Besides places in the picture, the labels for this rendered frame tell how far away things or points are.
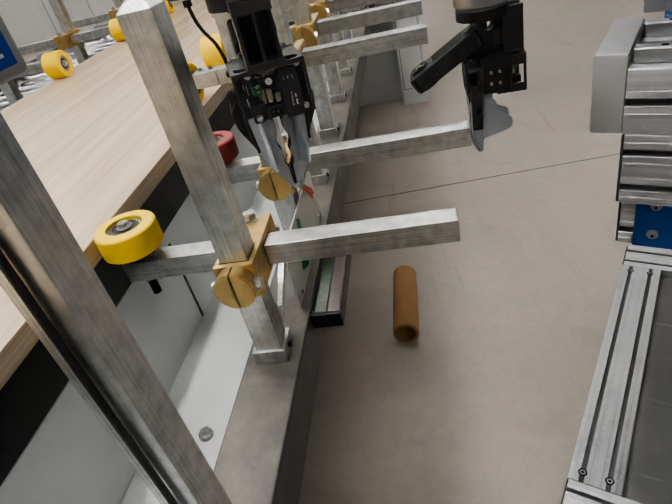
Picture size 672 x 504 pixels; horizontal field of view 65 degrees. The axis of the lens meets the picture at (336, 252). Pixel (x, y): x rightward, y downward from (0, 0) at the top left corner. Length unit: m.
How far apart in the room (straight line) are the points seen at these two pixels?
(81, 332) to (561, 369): 1.39
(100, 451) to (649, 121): 0.75
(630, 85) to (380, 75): 2.97
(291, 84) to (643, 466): 0.96
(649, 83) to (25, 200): 0.58
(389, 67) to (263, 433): 3.09
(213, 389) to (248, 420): 0.19
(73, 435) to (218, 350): 0.29
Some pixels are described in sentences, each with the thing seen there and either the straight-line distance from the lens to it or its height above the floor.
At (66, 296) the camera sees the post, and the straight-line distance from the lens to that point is 0.36.
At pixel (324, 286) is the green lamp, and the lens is 0.82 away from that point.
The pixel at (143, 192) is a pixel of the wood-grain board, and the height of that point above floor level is 0.89.
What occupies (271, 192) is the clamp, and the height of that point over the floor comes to 0.84.
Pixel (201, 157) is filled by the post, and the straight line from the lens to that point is 0.57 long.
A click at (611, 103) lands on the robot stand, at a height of 0.94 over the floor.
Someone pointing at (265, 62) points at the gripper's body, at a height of 1.08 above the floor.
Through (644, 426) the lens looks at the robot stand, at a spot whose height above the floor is 0.21.
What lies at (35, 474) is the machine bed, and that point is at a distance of 0.67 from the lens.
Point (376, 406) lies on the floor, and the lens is 1.55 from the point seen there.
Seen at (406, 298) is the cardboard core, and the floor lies 0.08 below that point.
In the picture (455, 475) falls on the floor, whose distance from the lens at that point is 1.41.
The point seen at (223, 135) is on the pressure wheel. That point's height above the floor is 0.91.
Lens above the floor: 1.19
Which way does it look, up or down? 34 degrees down
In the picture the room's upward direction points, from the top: 15 degrees counter-clockwise
